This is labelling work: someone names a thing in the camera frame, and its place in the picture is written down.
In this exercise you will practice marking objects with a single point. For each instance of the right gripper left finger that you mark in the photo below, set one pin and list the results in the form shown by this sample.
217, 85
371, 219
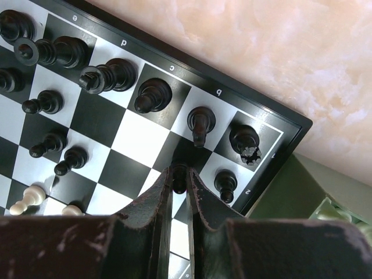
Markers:
140, 246

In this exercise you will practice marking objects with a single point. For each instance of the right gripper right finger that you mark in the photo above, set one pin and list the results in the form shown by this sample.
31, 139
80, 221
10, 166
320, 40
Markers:
208, 239

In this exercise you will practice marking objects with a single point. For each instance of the black rook piece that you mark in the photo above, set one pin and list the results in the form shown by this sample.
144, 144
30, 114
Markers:
245, 141

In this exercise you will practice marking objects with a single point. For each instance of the black knight piece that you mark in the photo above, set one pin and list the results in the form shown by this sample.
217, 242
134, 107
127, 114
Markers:
201, 121

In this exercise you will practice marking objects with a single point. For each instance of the black bishop piece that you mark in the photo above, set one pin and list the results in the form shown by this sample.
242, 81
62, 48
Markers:
15, 25
153, 96

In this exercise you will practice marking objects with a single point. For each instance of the black and white chessboard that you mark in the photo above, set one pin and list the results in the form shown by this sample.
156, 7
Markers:
97, 152

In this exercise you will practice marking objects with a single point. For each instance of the black pawn piece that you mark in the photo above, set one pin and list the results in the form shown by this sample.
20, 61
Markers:
179, 178

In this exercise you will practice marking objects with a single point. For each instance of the dark green tray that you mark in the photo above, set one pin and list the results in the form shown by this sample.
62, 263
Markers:
302, 186

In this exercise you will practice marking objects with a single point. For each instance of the white pawn piece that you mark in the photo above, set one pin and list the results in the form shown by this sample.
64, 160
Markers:
32, 196

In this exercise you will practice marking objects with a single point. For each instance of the black king piece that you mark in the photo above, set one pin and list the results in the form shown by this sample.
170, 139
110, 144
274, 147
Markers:
116, 74

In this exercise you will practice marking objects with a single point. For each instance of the black queen piece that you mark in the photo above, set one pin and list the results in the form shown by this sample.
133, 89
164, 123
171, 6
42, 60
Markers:
69, 52

